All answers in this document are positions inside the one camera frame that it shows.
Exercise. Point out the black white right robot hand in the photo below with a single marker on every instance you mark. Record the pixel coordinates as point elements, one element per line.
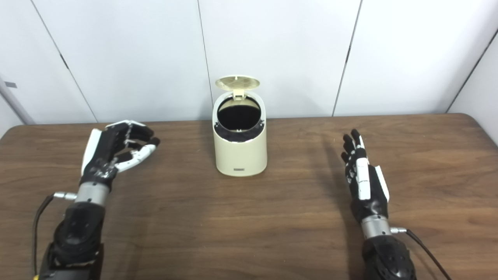
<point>369,194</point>

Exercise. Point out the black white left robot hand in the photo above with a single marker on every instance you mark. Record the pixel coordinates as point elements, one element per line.
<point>105,149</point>

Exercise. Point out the cream-colored round bin lid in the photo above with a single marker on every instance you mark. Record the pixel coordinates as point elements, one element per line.
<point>237,82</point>

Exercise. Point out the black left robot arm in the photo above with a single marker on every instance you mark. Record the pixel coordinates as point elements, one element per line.
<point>78,233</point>

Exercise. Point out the cream-colored round bin body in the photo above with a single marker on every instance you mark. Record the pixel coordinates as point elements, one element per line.
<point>240,157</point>

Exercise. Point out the grey wall corner post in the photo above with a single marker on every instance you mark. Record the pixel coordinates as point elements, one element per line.
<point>15,101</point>

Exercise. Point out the small grey post tag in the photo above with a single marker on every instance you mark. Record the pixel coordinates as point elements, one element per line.
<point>10,84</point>

